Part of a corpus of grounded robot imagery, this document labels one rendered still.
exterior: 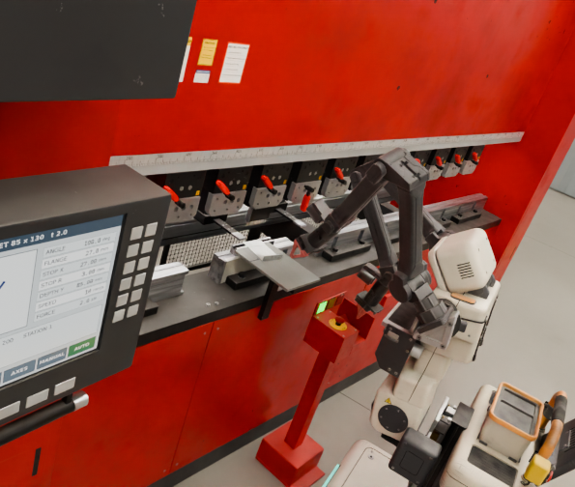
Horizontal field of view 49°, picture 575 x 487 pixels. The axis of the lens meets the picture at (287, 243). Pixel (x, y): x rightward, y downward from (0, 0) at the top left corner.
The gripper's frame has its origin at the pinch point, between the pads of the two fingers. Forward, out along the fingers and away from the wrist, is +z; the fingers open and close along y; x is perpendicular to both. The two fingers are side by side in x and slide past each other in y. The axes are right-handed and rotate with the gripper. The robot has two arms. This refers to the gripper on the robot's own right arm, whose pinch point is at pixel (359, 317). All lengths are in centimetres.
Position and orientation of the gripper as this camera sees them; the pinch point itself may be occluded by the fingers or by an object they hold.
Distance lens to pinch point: 248.5
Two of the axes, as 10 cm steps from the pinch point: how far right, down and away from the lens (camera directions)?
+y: -6.5, -6.6, 3.7
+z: -4.4, 7.3, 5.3
